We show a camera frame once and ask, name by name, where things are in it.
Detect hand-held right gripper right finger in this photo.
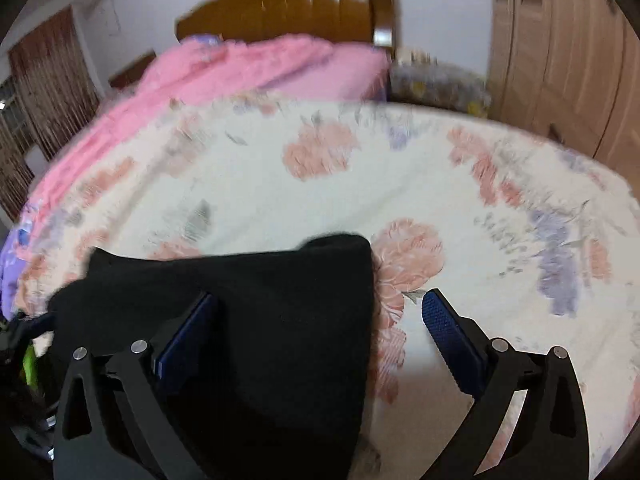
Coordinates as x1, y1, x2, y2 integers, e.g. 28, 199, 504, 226
417, 287, 592, 480

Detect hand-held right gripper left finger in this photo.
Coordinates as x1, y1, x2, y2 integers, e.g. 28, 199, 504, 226
52, 290, 221, 480

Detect black pants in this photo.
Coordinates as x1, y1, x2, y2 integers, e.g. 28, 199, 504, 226
47, 232, 376, 480

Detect purple bed sheet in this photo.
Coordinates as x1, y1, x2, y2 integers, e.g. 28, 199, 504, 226
0, 220, 32, 319

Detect cream floral blanket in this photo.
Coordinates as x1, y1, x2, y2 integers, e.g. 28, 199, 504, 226
12, 100, 640, 480

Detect floral patterned pillow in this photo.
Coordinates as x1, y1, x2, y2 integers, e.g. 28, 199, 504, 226
390, 47, 494, 121

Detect pink quilt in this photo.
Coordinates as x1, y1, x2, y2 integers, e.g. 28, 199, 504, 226
20, 34, 392, 226

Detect brown floral curtain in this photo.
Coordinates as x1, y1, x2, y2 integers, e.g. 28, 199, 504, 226
0, 7, 101, 221

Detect light wooden wardrobe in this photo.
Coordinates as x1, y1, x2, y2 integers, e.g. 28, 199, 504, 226
487, 0, 640, 182

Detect brown wooden headboard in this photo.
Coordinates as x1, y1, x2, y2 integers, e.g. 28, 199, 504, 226
175, 0, 402, 52

